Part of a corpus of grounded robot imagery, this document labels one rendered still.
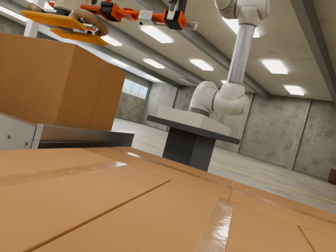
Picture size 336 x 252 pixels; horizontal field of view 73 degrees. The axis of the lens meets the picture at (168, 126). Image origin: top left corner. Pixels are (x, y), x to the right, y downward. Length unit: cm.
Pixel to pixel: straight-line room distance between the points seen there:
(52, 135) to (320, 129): 1367
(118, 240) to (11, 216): 16
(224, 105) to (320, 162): 1254
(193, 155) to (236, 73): 60
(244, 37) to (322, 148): 1259
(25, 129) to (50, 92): 22
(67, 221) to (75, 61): 78
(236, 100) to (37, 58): 113
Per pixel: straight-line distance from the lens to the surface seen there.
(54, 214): 43
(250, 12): 163
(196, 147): 152
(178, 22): 111
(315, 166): 1396
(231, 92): 154
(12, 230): 38
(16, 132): 100
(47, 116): 109
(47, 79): 113
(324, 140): 1400
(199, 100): 161
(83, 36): 143
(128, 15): 123
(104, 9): 129
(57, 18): 130
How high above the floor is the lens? 73
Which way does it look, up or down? 1 degrees down
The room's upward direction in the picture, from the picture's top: 15 degrees clockwise
